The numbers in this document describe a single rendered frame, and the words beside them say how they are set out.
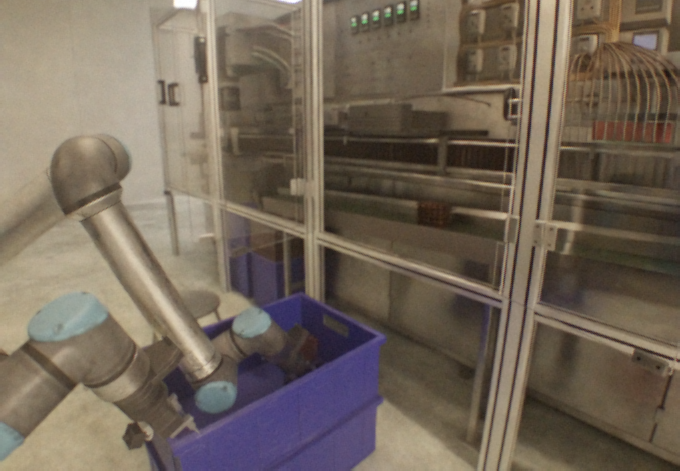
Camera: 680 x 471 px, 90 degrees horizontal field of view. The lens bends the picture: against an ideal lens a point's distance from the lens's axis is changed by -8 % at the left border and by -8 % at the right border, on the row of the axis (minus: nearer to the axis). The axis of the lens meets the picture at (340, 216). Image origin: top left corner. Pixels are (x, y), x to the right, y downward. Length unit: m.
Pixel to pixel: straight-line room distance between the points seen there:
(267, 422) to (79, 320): 0.52
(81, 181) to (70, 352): 0.33
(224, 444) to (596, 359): 1.07
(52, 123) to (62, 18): 1.27
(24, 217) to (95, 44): 4.89
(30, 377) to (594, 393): 1.39
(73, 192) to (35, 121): 4.84
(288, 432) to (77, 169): 0.74
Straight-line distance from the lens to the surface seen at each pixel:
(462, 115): 1.59
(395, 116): 1.38
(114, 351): 0.62
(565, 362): 1.43
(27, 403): 0.60
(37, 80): 5.67
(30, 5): 5.82
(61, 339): 0.59
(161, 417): 0.75
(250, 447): 0.97
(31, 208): 1.01
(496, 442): 1.27
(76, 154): 0.84
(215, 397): 0.94
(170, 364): 0.70
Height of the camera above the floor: 1.00
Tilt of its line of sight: 13 degrees down
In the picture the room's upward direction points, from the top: straight up
